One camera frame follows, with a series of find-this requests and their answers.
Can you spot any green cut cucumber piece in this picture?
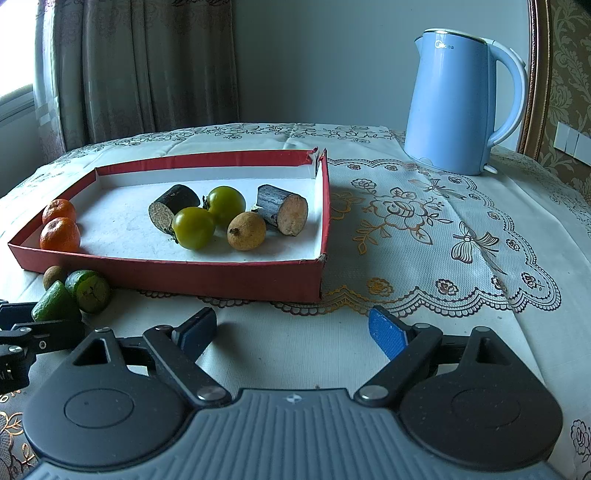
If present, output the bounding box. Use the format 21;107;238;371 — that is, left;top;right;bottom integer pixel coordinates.
65;270;112;315

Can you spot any green tomato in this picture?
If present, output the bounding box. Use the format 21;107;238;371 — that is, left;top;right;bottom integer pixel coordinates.
172;207;215;250
202;186;245;229

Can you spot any orange mandarin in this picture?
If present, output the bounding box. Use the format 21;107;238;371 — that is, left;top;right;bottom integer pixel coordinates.
39;217;81;252
42;198;77;225

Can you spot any brown longan fruit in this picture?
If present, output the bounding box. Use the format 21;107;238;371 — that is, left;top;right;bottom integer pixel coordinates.
226;212;266;251

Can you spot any dark sugarcane piece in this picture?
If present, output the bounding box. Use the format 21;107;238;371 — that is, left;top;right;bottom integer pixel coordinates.
253;184;308;236
148;184;200;235

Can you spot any brown longan on table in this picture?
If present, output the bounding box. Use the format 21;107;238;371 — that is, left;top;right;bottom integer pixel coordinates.
42;265;68;291

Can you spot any red shallow cardboard tray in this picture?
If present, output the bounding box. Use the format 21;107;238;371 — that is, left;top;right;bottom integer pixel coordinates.
9;148;329;303

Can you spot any white embroidered tablecloth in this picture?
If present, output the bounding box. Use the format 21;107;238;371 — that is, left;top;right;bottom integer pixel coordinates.
1;123;590;479

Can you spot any light blue electric kettle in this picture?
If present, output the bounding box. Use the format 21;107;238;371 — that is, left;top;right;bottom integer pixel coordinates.
404;28;528;176

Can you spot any brown curtain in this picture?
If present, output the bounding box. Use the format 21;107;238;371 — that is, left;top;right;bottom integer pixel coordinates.
33;1;239;161

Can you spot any gold framed headboard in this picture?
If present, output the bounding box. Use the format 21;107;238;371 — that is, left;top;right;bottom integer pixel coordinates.
517;0;590;200

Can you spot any window frame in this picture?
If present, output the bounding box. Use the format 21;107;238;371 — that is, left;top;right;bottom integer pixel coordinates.
0;85;35;126

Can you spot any white wall switch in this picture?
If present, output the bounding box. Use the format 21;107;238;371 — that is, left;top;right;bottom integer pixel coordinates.
554;122;591;166

